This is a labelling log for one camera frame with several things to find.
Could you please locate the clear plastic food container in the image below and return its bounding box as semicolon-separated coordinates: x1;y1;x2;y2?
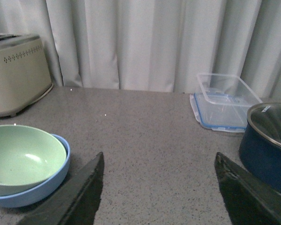
195;73;262;107

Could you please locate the glass pot lid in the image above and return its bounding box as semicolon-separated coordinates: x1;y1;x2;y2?
247;102;281;147

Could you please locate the blue bowl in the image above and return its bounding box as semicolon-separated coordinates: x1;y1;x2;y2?
0;134;71;208

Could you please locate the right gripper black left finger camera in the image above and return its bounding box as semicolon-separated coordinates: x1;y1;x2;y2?
18;152;104;225

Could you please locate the green bowl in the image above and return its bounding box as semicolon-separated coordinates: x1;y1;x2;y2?
0;125;67;196

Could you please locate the cream two-slot toaster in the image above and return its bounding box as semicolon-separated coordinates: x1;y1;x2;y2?
0;34;53;117

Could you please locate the dark blue pot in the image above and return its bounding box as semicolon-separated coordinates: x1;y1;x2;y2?
238;119;281;197

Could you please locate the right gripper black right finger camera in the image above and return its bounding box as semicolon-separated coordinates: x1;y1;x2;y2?
214;152;281;225

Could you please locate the white curtain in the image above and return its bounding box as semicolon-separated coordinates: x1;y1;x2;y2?
0;0;281;99

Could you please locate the blue-rimmed container lid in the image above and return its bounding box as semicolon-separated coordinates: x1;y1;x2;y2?
190;93;249;133

